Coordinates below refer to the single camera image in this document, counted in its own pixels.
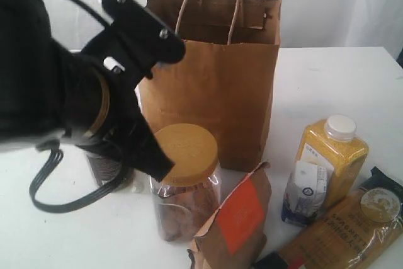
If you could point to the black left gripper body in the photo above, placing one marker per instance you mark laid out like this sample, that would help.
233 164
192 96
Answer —
108 121

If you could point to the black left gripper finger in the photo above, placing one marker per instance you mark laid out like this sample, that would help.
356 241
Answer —
141 149

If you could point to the clear jar yellow lid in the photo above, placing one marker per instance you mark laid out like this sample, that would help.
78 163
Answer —
188 196

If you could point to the brown paper shopping bag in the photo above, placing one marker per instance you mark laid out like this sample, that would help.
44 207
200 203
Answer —
225 81

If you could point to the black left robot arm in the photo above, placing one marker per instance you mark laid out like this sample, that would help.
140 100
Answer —
50 95

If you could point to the dark can silver lid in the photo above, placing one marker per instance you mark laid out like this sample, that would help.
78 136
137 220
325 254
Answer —
104 170

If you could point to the brown pouch orange label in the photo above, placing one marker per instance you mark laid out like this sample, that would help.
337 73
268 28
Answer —
233 236

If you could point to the small white blue carton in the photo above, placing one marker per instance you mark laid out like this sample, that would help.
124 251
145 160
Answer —
305 193

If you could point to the yellow grain bottle white cap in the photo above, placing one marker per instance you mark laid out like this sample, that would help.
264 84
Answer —
332 143

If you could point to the spaghetti packet gold seal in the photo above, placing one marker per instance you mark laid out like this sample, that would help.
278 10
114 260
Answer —
352 234

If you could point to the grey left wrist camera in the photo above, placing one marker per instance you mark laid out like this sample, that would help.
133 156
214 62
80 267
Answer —
144 37

